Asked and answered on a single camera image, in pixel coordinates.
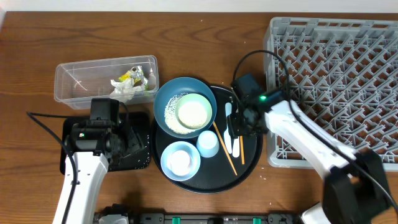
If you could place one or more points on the light blue saucer plate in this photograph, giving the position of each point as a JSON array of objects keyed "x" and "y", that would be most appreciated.
[{"x": 195, "y": 160}]

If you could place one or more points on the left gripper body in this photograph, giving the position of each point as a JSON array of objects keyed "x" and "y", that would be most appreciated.
[{"x": 125, "y": 139}]

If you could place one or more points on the light blue cup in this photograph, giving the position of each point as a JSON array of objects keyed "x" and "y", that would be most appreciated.
[{"x": 207, "y": 144}]

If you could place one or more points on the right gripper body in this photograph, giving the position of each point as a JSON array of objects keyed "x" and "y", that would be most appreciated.
[{"x": 246, "y": 127}]

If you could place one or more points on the black rectangular tray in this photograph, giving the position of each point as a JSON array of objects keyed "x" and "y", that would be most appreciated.
[{"x": 140, "y": 123}]

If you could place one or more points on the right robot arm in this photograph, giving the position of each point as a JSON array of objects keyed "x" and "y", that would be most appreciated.
[{"x": 355, "y": 187}]

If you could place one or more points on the white rice grains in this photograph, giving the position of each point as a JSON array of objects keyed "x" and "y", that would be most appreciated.
[{"x": 171, "y": 117}]

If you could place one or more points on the yellow green snack wrapper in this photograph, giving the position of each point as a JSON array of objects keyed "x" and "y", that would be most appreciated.
[{"x": 136, "y": 74}]

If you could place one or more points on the clear plastic waste bin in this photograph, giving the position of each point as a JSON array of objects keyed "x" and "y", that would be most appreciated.
[{"x": 77, "y": 83}]

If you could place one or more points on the light green bowl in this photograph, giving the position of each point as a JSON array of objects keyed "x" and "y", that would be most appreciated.
[{"x": 193, "y": 111}]

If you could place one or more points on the short wooden chopstick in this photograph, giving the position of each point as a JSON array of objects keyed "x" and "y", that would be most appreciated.
[{"x": 224, "y": 148}]

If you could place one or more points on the long wooden chopstick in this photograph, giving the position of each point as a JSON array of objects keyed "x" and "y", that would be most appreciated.
[{"x": 242, "y": 150}]

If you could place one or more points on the dark blue plate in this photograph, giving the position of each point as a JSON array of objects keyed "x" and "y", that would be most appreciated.
[{"x": 177, "y": 86}]

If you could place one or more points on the grey plastic dishwasher rack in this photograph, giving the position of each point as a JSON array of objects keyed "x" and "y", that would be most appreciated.
[{"x": 343, "y": 75}]

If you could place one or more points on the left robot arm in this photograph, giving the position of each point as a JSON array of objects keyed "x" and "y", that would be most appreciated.
[{"x": 94, "y": 146}]

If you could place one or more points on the round black serving tray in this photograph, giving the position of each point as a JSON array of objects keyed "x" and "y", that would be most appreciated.
[{"x": 215, "y": 174}]

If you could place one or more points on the white napkin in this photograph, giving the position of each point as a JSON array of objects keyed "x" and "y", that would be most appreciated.
[{"x": 124, "y": 91}]

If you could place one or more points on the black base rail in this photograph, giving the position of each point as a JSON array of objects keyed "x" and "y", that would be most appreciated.
[{"x": 117, "y": 213}]

